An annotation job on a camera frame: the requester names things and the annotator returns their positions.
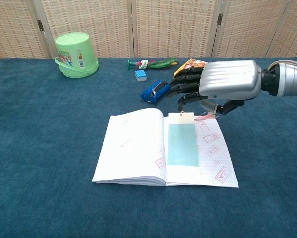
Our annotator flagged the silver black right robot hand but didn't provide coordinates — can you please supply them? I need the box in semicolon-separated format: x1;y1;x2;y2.
165;60;263;116

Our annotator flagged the blue felt table cover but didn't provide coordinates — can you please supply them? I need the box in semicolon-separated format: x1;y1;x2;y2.
0;57;297;238

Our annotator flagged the yellow cover notebook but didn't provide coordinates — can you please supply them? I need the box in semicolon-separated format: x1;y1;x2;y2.
92;108;239;188

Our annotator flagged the yellow curry box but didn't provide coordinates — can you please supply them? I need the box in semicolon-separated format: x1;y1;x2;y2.
173;58;208;75

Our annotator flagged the green plastic bucket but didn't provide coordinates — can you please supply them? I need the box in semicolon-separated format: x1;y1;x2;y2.
54;33;100;79

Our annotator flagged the blue white eraser block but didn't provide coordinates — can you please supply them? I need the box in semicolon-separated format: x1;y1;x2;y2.
134;70;147;82

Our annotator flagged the blue tissue pack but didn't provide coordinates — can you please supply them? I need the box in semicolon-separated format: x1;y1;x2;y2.
139;79;171;104

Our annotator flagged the green feather shuttlecock toy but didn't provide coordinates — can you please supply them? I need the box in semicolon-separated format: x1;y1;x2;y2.
127;57;180;71

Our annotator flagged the bamboo folding screen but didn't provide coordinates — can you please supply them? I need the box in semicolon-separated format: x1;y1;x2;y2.
0;0;297;60

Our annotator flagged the teal white bookmark pink tassel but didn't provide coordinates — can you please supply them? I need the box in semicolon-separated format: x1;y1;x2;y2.
167;111;220;168

